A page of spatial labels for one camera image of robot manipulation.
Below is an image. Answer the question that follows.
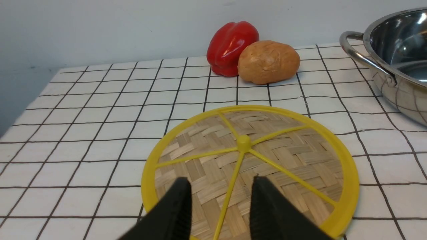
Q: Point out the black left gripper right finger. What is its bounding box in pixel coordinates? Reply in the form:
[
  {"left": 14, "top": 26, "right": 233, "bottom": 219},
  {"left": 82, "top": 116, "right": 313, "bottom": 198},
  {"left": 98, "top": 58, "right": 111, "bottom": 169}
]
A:
[{"left": 250, "top": 176, "right": 332, "bottom": 240}]

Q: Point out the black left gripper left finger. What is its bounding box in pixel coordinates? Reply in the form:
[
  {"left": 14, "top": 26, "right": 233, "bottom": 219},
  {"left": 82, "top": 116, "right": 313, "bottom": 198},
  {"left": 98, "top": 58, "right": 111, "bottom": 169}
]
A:
[{"left": 119, "top": 177, "right": 192, "bottom": 240}]

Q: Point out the yellow woven bamboo steamer lid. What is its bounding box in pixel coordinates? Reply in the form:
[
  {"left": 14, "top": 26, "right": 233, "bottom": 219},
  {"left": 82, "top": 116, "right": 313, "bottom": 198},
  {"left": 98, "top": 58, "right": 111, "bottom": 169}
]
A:
[{"left": 141, "top": 105, "right": 359, "bottom": 240}]

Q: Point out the white grid tablecloth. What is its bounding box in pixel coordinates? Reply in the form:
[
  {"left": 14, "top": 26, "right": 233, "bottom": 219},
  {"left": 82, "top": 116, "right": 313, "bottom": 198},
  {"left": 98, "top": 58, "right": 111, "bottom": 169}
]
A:
[{"left": 0, "top": 43, "right": 427, "bottom": 240}]

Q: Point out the brown potato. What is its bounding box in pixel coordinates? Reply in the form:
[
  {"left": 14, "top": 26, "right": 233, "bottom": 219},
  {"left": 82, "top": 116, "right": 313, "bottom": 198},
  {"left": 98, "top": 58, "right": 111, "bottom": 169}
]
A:
[{"left": 238, "top": 40, "right": 301, "bottom": 85}]

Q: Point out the red bell pepper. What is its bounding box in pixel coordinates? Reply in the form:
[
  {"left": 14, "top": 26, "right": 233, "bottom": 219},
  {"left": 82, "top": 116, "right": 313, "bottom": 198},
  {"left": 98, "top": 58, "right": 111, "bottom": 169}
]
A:
[{"left": 207, "top": 21, "right": 260, "bottom": 77}]

